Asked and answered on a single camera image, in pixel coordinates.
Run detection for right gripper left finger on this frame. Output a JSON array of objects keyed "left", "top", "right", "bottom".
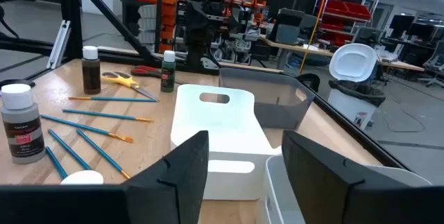
[{"left": 0, "top": 130, "right": 210, "bottom": 224}]

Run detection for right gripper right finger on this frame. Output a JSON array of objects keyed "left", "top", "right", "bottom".
[{"left": 281, "top": 130, "right": 444, "bottom": 224}]

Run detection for green paint bottle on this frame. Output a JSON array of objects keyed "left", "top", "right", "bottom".
[{"left": 160, "top": 50, "right": 177, "bottom": 93}]

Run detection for red and black scissors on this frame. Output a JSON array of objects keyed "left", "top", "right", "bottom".
[{"left": 130, "top": 65, "right": 188, "bottom": 85}]

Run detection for blue paint bottle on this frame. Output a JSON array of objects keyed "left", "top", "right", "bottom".
[{"left": 60, "top": 170, "right": 105, "bottom": 186}]

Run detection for yellow handled scissors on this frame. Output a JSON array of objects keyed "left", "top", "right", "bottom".
[{"left": 101, "top": 71, "right": 160, "bottom": 102}]

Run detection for brown paint bottle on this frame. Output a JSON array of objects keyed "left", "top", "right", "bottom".
[{"left": 81, "top": 45, "right": 102, "bottom": 96}]

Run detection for grey paint bottle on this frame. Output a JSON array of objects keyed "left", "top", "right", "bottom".
[{"left": 0, "top": 83, "right": 46, "bottom": 165}]

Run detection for light grey plastic bin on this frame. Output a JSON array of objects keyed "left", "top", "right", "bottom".
[{"left": 256, "top": 154, "right": 433, "bottom": 224}]

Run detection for white plastic bin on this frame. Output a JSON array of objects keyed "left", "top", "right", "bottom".
[{"left": 169, "top": 84, "right": 282, "bottom": 201}]

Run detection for black equipment box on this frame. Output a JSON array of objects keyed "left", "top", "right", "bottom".
[{"left": 268, "top": 8, "right": 316, "bottom": 44}]

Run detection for wooden desk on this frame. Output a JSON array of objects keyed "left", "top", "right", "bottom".
[{"left": 258, "top": 35, "right": 426, "bottom": 72}]

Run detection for dark grey plastic bin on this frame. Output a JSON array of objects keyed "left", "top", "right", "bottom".
[{"left": 218, "top": 67, "right": 316, "bottom": 130}]

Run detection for white trash can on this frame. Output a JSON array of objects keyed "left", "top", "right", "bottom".
[{"left": 327, "top": 42, "right": 386, "bottom": 130}]

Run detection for silver aluminium extrusion bar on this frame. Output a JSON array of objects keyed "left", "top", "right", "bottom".
[{"left": 46, "top": 19, "right": 71, "bottom": 70}]

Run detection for grey office chair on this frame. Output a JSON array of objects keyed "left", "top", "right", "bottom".
[{"left": 418, "top": 40, "right": 444, "bottom": 88}]

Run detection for black computer monitor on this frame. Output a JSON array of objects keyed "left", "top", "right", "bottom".
[
  {"left": 407, "top": 22, "right": 436, "bottom": 43},
  {"left": 388, "top": 15, "right": 416, "bottom": 40}
]

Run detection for yellow hanging cable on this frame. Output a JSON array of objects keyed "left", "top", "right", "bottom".
[{"left": 298, "top": 0, "right": 333, "bottom": 75}]

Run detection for wire rack with red bins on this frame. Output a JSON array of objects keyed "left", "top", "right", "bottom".
[{"left": 311, "top": 0, "right": 381, "bottom": 48}]

